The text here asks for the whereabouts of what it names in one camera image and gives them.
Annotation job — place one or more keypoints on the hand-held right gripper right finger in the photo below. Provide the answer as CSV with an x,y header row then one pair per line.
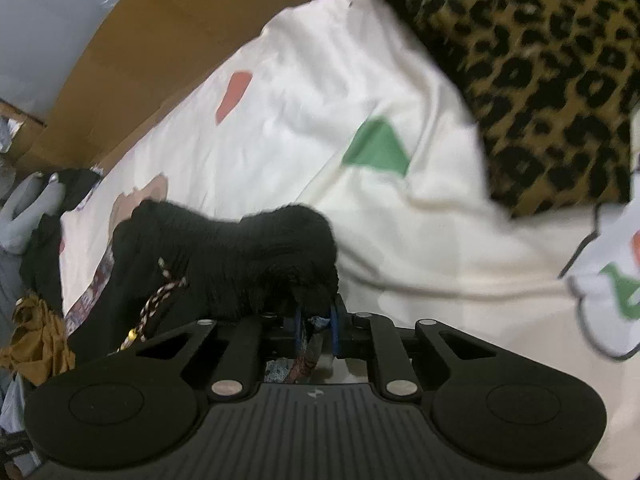
x,y
334,332

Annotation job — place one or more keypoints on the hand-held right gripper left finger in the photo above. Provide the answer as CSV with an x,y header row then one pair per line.
x,y
299,332

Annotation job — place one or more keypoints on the black knit pants patterned trim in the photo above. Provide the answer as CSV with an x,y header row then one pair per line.
x,y
240,260

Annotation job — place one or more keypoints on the white printed bed sheet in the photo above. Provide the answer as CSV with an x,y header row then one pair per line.
x,y
310,110

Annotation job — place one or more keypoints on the brown cloth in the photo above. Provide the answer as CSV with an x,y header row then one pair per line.
x,y
35,345

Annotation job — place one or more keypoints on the dark cloth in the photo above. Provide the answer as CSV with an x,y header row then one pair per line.
x,y
40,270

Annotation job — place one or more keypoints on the grey plush toy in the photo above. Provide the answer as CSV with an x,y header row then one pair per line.
x,y
25,215

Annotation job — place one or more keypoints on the brown cardboard box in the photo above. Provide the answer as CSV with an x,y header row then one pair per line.
x,y
150,35

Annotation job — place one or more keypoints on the leopard print cloth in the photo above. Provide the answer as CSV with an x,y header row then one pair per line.
x,y
525,60

